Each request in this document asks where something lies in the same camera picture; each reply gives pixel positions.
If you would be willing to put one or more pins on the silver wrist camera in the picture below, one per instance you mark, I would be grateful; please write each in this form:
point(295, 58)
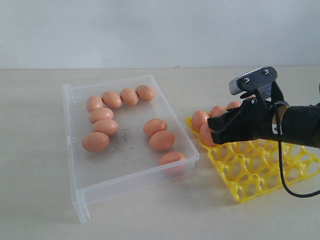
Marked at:
point(260, 82)

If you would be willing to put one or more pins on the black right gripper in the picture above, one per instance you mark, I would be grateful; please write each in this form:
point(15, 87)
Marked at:
point(253, 120)

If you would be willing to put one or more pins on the clear plastic tray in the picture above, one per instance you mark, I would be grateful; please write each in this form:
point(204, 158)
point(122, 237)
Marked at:
point(128, 163)

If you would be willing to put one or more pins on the yellow plastic egg tray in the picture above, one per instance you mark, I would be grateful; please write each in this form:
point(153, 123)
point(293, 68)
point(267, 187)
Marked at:
point(250, 169)

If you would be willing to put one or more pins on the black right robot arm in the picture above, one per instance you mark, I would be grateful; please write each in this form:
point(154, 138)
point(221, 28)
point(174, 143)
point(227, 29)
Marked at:
point(300, 125)

